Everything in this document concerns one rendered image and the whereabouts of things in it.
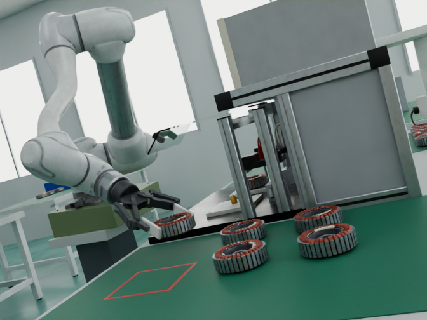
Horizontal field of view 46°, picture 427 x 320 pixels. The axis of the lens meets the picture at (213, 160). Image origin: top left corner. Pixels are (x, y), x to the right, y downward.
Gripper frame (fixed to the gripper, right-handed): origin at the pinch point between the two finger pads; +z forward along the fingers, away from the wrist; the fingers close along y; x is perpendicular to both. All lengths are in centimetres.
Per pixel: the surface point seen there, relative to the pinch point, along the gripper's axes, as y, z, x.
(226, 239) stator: -1.2, 16.4, 3.2
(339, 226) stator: -1.6, 41.9, 19.7
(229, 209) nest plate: -26.9, -1.2, -6.2
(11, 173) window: -278, -578, -310
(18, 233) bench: -100, -250, -175
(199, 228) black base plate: -13.2, -1.0, -7.6
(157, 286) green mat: 20.8, 15.9, 0.7
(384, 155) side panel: -33, 37, 25
